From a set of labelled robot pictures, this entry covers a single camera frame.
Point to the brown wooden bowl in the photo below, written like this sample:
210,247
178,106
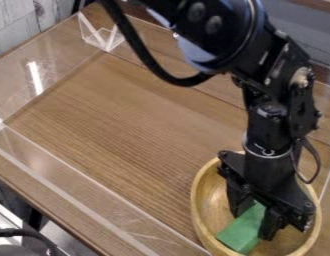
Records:
211,217

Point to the clear acrylic corner bracket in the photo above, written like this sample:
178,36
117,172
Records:
105,39

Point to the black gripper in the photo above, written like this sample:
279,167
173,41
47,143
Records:
262,176

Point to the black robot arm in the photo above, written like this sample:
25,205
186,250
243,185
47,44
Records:
227,37

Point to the green rectangular block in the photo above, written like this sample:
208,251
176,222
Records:
240,234

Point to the black metal mount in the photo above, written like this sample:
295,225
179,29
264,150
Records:
51,232

